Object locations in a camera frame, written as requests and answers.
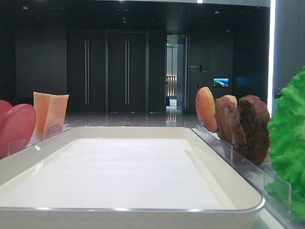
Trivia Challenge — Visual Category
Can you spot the right clear acrylic rack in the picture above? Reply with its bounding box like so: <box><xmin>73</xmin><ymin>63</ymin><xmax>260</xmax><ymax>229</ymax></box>
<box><xmin>193</xmin><ymin>125</ymin><xmax>305</xmax><ymax>229</ymax></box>

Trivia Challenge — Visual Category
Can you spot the brown meat patty outer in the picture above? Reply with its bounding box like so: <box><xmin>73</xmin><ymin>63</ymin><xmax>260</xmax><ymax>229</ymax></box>
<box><xmin>238</xmin><ymin>95</ymin><xmax>271</xmax><ymax>165</ymax></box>

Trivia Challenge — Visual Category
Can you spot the orange cheese slice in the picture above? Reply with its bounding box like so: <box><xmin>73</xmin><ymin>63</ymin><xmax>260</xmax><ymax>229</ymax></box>
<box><xmin>33</xmin><ymin>92</ymin><xmax>51</xmax><ymax>140</ymax></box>
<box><xmin>43</xmin><ymin>94</ymin><xmax>69</xmax><ymax>140</ymax></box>

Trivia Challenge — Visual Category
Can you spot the green lettuce leaf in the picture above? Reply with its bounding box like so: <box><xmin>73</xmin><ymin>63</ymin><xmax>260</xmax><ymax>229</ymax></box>
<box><xmin>267</xmin><ymin>70</ymin><xmax>305</xmax><ymax>222</ymax></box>

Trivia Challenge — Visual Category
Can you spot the dark double door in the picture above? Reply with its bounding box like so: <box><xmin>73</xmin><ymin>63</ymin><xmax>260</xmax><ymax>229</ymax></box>
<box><xmin>67</xmin><ymin>30</ymin><xmax>167</xmax><ymax>113</ymax></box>

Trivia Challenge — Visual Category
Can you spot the bun top inner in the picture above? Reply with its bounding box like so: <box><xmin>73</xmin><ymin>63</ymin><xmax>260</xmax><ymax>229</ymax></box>
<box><xmin>195</xmin><ymin>87</ymin><xmax>217</xmax><ymax>133</ymax></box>

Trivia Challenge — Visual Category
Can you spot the brown meat patty inner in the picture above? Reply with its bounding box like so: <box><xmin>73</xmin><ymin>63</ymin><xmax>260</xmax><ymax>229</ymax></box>
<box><xmin>215</xmin><ymin>96</ymin><xmax>246</xmax><ymax>154</ymax></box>

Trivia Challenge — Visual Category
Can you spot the white rectangular tray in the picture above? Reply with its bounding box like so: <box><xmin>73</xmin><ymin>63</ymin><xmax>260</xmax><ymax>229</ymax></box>
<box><xmin>0</xmin><ymin>127</ymin><xmax>265</xmax><ymax>229</ymax></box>

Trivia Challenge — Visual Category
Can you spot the orange cheese slice outer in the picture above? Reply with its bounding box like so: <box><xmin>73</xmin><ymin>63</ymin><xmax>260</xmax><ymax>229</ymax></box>
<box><xmin>33</xmin><ymin>92</ymin><xmax>51</xmax><ymax>140</ymax></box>

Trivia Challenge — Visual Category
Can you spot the orange cheese slice inner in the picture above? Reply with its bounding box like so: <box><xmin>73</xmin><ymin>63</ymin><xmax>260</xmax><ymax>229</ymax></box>
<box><xmin>43</xmin><ymin>94</ymin><xmax>69</xmax><ymax>140</ymax></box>

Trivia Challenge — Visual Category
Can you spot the bun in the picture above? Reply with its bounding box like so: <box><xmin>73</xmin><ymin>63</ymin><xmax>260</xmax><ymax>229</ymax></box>
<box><xmin>225</xmin><ymin>95</ymin><xmax>237</xmax><ymax>107</ymax></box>
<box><xmin>195</xmin><ymin>87</ymin><xmax>217</xmax><ymax>133</ymax></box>

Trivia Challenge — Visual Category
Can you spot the left clear acrylic rack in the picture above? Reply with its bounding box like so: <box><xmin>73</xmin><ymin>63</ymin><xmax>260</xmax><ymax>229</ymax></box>
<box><xmin>0</xmin><ymin>124</ymin><xmax>70</xmax><ymax>159</ymax></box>

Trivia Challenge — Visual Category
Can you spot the clear acrylic rack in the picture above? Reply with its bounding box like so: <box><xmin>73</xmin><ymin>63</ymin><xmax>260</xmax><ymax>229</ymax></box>
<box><xmin>0</xmin><ymin>124</ymin><xmax>70</xmax><ymax>159</ymax></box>
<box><xmin>193</xmin><ymin>125</ymin><xmax>305</xmax><ymax>229</ymax></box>

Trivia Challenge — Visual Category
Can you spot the red tomato slice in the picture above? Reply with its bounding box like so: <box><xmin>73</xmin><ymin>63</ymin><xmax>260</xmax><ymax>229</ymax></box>
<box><xmin>0</xmin><ymin>100</ymin><xmax>13</xmax><ymax>132</ymax></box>
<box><xmin>0</xmin><ymin>104</ymin><xmax>36</xmax><ymax>146</ymax></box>

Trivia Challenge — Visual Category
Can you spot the wall display screen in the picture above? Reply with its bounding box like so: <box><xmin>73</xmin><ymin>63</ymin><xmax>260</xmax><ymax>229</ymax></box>
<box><xmin>213</xmin><ymin>78</ymin><xmax>229</xmax><ymax>88</ymax></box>

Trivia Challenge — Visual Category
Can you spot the bun top outer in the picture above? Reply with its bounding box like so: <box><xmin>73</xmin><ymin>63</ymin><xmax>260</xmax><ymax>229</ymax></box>
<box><xmin>225</xmin><ymin>95</ymin><xmax>237</xmax><ymax>107</ymax></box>

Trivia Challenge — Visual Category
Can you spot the brown meat patty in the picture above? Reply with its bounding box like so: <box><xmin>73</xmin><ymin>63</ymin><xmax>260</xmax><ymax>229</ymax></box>
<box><xmin>238</xmin><ymin>95</ymin><xmax>271</xmax><ymax>165</ymax></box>
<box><xmin>215</xmin><ymin>96</ymin><xmax>246</xmax><ymax>154</ymax></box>

